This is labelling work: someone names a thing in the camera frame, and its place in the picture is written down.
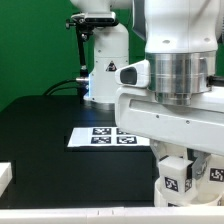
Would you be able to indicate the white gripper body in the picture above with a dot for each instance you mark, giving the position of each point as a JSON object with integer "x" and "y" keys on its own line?
{"x": 199, "y": 126}

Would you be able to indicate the white marker sheet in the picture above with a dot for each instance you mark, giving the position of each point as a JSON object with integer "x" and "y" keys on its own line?
{"x": 104, "y": 136}

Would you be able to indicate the camera on black stand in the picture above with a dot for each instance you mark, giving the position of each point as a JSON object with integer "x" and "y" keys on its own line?
{"x": 84, "y": 24}

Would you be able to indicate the white front fence bar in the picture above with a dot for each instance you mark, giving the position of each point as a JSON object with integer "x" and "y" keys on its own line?
{"x": 150, "y": 215}

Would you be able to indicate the white left fence bar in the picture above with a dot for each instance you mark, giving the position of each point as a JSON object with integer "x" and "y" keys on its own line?
{"x": 5, "y": 176}

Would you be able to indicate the white fence bar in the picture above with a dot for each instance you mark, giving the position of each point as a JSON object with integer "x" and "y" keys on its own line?
{"x": 5, "y": 176}
{"x": 150, "y": 215}

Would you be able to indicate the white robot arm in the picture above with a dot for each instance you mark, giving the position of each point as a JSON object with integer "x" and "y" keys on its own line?
{"x": 173, "y": 96}

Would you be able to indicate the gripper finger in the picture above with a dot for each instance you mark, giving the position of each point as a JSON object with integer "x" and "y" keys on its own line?
{"x": 154, "y": 148}
{"x": 199, "y": 164}

